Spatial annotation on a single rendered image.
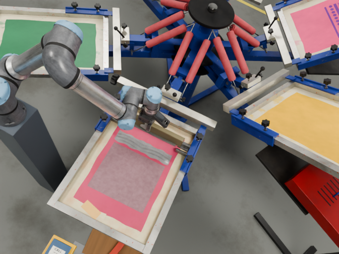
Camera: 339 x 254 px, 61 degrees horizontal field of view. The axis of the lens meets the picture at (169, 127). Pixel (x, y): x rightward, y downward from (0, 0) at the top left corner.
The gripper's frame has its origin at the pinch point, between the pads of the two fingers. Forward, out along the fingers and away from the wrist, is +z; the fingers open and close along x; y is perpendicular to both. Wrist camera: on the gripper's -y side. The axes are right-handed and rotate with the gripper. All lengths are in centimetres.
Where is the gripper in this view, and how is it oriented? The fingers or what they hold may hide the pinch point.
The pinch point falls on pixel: (150, 127)
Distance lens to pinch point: 164.8
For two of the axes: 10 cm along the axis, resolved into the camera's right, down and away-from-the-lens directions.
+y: -9.0, -4.3, 0.5
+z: -1.7, 4.5, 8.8
